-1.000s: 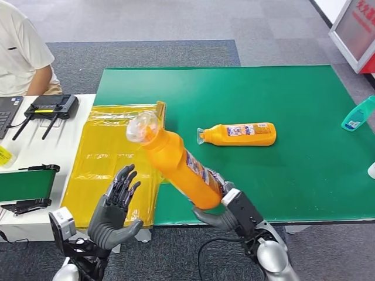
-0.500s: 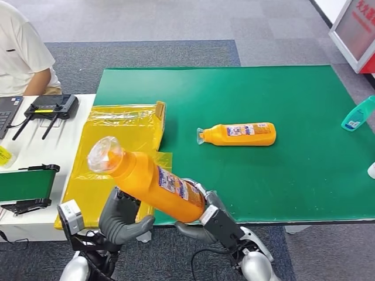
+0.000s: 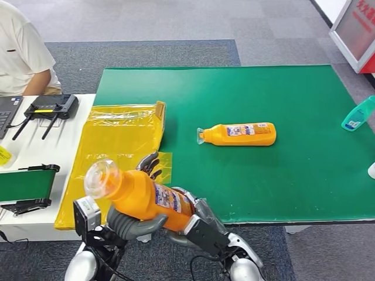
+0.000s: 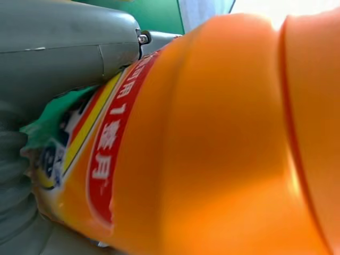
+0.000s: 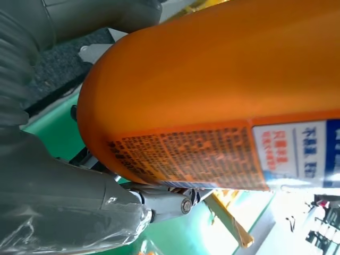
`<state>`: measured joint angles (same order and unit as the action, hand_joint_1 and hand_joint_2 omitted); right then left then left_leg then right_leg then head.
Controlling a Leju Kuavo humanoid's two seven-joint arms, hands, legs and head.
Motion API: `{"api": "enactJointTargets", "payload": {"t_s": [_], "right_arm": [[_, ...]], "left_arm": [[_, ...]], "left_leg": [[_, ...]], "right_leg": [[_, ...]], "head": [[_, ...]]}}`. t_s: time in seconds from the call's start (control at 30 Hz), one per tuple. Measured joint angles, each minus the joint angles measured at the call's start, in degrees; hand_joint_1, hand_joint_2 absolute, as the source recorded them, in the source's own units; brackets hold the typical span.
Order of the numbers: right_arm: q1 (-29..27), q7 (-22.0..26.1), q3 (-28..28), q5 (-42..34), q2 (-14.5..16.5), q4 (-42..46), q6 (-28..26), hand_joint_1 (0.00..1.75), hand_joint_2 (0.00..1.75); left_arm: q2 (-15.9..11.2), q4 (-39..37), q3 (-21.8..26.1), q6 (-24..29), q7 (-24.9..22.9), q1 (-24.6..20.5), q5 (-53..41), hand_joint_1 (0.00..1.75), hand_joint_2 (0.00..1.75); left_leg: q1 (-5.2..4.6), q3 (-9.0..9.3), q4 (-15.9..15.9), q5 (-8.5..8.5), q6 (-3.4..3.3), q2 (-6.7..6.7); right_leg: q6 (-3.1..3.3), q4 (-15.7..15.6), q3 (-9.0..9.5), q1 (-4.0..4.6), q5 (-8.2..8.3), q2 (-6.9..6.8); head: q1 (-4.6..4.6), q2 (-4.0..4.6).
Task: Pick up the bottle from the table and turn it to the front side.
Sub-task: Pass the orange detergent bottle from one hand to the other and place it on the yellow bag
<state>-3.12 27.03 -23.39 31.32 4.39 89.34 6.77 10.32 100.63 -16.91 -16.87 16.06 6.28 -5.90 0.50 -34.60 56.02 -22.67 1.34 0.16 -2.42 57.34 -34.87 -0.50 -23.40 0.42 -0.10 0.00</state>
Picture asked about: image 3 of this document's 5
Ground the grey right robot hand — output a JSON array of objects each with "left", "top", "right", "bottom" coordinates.
[{"left": 163, "top": 187, "right": 230, "bottom": 250}]

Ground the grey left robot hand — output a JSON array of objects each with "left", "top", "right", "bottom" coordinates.
[{"left": 107, "top": 151, "right": 169, "bottom": 242}]

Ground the orange bottle with clear cap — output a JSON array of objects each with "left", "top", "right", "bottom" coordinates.
[
  {"left": 84, "top": 158, "right": 196, "bottom": 233},
  {"left": 197, "top": 122, "right": 277, "bottom": 147}
]

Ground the teal plastic bottle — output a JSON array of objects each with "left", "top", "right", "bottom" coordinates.
[{"left": 341, "top": 95, "right": 375, "bottom": 132}]

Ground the yellow plastic bag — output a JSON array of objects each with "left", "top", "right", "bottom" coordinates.
[{"left": 54, "top": 101, "right": 173, "bottom": 231}]

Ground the small green belt conveyor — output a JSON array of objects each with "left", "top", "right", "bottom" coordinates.
[{"left": 0, "top": 164, "right": 61, "bottom": 217}]

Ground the green table mat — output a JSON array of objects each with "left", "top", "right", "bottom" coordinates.
[{"left": 93, "top": 65, "right": 375, "bottom": 226}]

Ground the black remote controller with antennas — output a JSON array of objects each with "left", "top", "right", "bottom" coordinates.
[{"left": 11, "top": 94, "right": 79, "bottom": 141}]

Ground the yellow paper note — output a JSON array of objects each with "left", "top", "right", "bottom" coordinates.
[{"left": 0, "top": 145, "right": 14, "bottom": 169}]

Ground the dark laptop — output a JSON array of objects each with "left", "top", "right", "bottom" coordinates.
[{"left": 0, "top": 95, "right": 24, "bottom": 140}]

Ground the red and white sign stand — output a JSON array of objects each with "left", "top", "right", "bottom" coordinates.
[{"left": 329, "top": 0, "right": 375, "bottom": 74}]

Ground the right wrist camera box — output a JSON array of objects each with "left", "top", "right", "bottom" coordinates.
[{"left": 184, "top": 214, "right": 231, "bottom": 258}]

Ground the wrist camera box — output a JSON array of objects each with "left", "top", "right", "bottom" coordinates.
[
  {"left": 184, "top": 214, "right": 231, "bottom": 258},
  {"left": 73, "top": 196, "right": 102, "bottom": 238}
]

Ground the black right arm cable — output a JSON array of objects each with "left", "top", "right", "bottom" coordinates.
[{"left": 190, "top": 253, "right": 232, "bottom": 281}]

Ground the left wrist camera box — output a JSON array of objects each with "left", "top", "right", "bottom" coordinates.
[{"left": 73, "top": 196, "right": 102, "bottom": 238}]

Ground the thin black floor cable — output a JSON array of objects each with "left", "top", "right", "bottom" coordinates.
[{"left": 0, "top": 230, "right": 29, "bottom": 252}]

